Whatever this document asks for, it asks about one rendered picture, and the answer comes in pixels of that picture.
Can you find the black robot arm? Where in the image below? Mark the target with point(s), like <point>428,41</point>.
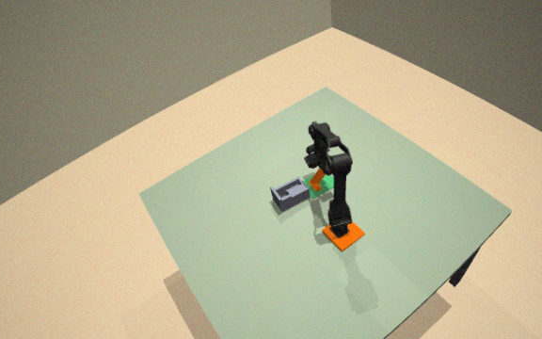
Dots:
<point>340,165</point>

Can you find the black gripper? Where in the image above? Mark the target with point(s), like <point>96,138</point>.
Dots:
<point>325,168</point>

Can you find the orange l-shaped part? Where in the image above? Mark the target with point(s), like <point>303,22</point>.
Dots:
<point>316,179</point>

